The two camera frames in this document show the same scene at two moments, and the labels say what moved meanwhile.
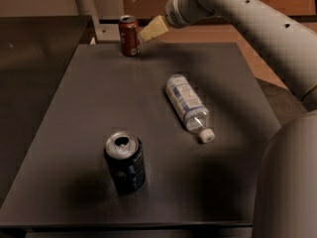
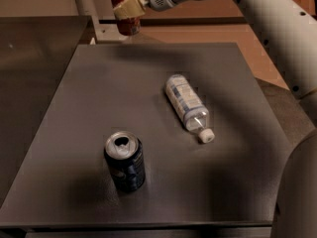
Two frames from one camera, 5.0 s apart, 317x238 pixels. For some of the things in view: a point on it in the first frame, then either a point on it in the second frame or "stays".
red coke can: x=130 y=35 to x=127 y=26
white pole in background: x=85 y=2 stays
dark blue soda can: x=125 y=155 stays
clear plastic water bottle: x=194 y=114 stays
